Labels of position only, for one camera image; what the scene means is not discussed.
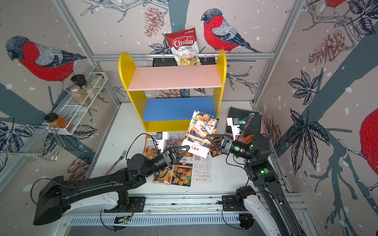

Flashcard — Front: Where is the dark green cloth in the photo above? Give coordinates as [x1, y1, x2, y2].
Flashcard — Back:
[226, 107, 263, 138]

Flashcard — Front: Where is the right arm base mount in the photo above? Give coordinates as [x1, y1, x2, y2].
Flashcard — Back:
[221, 186, 256, 211]

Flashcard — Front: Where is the metal wire hook rack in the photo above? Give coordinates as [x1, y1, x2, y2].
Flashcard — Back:
[1, 124, 65, 162]

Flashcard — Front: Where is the silver fork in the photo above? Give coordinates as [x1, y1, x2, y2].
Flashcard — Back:
[105, 150, 127, 176]

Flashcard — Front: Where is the orange marigold seed bag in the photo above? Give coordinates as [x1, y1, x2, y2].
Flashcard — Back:
[209, 145, 222, 158]

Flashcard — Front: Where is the silver lid spice jar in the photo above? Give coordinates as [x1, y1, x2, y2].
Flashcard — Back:
[69, 85, 91, 107]

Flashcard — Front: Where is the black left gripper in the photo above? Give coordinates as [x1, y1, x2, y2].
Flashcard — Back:
[142, 146, 188, 179]

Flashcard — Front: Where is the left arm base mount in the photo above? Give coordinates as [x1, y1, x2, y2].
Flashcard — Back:
[103, 191, 146, 213]

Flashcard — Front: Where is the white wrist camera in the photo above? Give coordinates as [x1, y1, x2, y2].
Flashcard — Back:
[155, 132, 168, 152]
[226, 118, 246, 141]

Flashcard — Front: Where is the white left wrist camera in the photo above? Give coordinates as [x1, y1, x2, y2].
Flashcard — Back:
[155, 132, 168, 152]

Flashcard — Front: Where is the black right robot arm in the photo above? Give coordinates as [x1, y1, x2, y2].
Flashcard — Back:
[207, 134, 306, 236]

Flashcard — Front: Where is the yellow shelf unit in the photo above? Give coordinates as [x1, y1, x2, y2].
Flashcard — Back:
[118, 50, 227, 132]

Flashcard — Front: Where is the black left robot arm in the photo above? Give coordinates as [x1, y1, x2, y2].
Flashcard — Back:
[33, 145, 190, 226]

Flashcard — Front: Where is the orange spice jar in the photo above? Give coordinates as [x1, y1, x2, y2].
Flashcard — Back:
[44, 113, 72, 129]

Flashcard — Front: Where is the white wire spice rack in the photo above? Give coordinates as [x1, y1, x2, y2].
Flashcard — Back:
[55, 72, 108, 135]

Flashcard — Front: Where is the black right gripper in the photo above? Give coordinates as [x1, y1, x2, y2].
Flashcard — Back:
[208, 135, 257, 163]

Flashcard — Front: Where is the pink handled spoon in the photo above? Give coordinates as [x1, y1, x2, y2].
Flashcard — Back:
[240, 113, 255, 137]

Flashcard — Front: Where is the white orange seed bag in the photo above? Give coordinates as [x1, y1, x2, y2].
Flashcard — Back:
[145, 135, 156, 148]

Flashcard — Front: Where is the pink tray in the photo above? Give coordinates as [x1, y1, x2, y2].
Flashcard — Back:
[224, 107, 266, 139]

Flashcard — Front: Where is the pale spice jar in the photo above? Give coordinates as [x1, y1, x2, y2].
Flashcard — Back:
[90, 74, 103, 89]

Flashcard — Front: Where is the white text seed bag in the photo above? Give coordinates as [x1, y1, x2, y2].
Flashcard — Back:
[192, 155, 211, 184]

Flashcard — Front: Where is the dark marigold seed bag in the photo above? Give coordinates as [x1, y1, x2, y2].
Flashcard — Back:
[171, 157, 193, 187]

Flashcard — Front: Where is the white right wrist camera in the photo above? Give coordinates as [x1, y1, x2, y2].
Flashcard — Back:
[226, 118, 246, 141]

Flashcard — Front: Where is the black lid spice jar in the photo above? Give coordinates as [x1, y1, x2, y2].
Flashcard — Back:
[71, 74, 88, 88]

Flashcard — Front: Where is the pink shop seed bag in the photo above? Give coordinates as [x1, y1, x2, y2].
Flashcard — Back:
[152, 168, 172, 185]
[143, 147, 160, 159]

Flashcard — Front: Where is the orange bowl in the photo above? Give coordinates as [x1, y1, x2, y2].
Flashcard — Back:
[245, 135, 255, 144]

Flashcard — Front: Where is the black wall holder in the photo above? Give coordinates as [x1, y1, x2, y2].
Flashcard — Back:
[152, 57, 216, 67]

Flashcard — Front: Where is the red Chuba chips bag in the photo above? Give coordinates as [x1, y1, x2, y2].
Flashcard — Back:
[165, 28, 201, 66]

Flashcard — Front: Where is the purple flower seed bag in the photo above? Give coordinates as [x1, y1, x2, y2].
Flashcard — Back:
[164, 134, 184, 150]

